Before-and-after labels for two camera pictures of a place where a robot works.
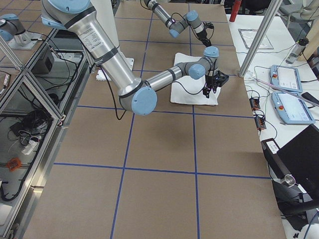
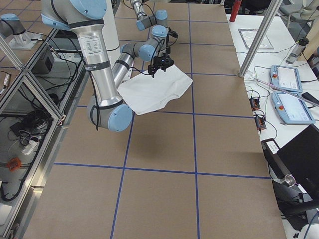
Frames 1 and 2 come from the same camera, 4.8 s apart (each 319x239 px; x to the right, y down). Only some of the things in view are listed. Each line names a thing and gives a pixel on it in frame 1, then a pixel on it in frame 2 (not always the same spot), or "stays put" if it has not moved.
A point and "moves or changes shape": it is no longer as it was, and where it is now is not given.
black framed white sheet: x=248 y=36 stays put
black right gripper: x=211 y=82 to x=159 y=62
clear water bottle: x=296 y=50 stays put
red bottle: x=235 y=10 stays put
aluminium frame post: x=271 y=12 stays put
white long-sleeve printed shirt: x=187 y=90 moves or changes shape
